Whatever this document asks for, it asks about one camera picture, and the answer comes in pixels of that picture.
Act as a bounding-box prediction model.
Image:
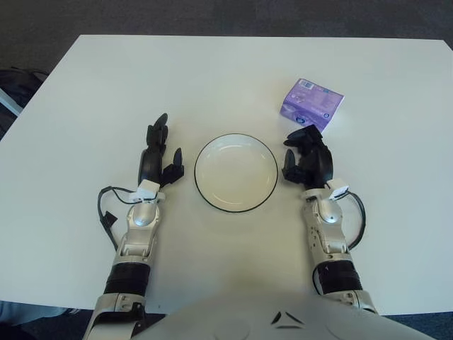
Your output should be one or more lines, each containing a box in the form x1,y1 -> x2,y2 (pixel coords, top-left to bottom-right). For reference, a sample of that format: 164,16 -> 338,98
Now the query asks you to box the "purple tissue paper pack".
278,77 -> 345,135

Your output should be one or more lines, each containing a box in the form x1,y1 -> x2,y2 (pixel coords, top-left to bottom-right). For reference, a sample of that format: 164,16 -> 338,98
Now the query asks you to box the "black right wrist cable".
345,189 -> 366,249

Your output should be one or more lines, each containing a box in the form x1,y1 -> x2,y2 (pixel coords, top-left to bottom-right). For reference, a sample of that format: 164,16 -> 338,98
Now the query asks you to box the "black backpack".
0,67 -> 49,139

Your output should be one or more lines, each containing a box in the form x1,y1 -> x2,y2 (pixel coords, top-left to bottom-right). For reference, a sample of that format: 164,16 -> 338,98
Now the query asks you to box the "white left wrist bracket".
129,179 -> 166,205

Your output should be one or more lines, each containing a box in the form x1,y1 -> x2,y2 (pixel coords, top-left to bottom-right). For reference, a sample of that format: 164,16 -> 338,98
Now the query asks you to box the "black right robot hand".
281,124 -> 334,188

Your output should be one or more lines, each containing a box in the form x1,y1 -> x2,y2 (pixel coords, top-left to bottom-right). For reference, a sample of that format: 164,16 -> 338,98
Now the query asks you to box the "blue fabric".
0,300 -> 96,340

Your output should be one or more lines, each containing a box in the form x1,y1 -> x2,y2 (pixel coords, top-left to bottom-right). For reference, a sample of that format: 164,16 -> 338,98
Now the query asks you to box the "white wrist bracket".
325,178 -> 351,202
129,179 -> 166,205

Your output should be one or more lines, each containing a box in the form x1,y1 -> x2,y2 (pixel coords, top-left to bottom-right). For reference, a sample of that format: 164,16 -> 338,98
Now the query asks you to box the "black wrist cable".
345,189 -> 366,249
98,186 -> 142,251

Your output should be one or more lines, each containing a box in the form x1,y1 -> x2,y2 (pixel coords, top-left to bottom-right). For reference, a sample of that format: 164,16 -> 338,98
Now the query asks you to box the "white plate with black rim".
193,132 -> 280,214

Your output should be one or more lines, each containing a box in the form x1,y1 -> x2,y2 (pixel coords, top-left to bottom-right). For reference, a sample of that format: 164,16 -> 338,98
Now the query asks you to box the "grey robot torso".
134,292 -> 436,340

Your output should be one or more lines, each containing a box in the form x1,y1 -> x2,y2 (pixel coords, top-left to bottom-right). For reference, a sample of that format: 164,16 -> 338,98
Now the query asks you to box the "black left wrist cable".
98,186 -> 142,251

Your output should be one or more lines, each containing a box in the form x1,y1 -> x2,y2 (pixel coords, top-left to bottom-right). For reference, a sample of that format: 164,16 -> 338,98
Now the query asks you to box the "white grey board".
0,86 -> 21,116

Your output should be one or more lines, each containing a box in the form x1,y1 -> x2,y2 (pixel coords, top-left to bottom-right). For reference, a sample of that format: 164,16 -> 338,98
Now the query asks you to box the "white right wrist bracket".
325,178 -> 351,202

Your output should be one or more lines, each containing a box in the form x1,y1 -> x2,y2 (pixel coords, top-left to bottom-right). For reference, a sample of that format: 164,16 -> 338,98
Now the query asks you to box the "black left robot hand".
137,113 -> 185,189

